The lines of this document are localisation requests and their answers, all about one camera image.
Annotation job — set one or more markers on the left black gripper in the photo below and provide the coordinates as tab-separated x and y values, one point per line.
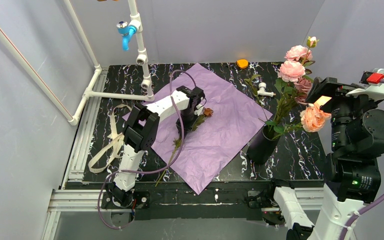
185	124

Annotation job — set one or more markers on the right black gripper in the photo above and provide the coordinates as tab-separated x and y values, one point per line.
326	88

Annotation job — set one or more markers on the dusty pink rose stem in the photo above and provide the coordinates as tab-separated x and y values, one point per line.
303	87

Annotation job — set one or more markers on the light pink rose stem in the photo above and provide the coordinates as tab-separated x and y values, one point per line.
295	66

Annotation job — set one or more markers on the pink bouquet wrapping paper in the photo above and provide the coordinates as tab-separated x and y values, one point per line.
235	120

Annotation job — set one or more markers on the cream ribbon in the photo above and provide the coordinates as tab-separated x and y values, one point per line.
115	144

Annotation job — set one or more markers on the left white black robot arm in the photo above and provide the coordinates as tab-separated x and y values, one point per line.
141	127

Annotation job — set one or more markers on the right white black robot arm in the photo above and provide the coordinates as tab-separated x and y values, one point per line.
353	178

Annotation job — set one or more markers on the black cylindrical vase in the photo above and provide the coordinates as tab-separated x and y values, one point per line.
262	146

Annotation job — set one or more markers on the white plastic faucet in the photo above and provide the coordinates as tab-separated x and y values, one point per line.
262	91

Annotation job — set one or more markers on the yellow tape measure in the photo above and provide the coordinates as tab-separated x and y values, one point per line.
242	63

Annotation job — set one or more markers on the white pvc pipe assembly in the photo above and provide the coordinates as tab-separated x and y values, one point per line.
141	60

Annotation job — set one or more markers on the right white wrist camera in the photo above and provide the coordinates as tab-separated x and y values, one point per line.
370	84

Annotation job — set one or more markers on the aluminium frame rail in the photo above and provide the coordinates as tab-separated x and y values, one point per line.
163	202

